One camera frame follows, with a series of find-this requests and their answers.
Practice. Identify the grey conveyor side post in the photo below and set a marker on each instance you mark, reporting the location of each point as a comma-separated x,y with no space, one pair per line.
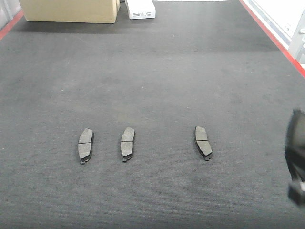
297,45

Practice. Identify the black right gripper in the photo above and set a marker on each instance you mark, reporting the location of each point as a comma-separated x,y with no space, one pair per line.
296,193

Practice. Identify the grey brake pad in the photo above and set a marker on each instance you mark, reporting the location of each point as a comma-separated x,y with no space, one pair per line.
295,145
126,143
85,145
202,143

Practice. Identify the cardboard box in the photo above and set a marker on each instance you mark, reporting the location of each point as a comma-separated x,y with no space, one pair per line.
83,11

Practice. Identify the white labelled box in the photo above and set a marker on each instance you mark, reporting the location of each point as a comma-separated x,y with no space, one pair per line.
140,9

